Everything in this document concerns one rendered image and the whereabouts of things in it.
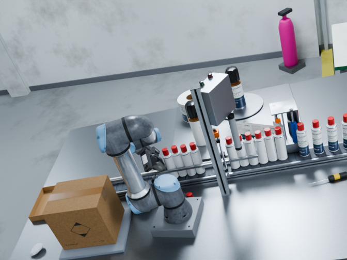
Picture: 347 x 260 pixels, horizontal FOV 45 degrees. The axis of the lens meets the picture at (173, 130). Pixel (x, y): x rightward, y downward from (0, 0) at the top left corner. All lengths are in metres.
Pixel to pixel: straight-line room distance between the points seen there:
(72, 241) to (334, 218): 1.30
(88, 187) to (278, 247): 0.98
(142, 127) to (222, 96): 0.43
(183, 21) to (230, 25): 0.58
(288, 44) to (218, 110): 2.94
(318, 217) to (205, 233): 0.54
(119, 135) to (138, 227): 0.68
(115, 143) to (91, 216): 0.48
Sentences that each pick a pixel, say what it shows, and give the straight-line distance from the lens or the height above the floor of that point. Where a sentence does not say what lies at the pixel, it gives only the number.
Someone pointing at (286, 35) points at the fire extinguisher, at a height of 0.43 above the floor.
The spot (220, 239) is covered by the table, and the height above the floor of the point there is 0.83.
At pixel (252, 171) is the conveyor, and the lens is 2.35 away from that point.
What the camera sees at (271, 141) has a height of 1.02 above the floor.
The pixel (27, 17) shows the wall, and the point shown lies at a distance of 6.21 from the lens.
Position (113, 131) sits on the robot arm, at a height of 1.51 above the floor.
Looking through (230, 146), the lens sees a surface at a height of 1.04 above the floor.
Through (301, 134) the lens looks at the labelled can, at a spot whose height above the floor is 1.03.
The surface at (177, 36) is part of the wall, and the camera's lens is 5.44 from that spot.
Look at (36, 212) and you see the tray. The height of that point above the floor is 0.83.
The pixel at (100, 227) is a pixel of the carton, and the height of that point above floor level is 0.98.
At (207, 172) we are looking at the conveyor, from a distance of 2.40.
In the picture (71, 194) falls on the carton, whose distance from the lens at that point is 2.25.
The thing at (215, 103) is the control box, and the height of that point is 1.40.
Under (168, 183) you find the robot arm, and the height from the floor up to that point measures 1.11.
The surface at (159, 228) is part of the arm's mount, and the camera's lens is 2.18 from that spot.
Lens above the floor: 2.40
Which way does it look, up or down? 32 degrees down
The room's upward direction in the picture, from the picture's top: 19 degrees counter-clockwise
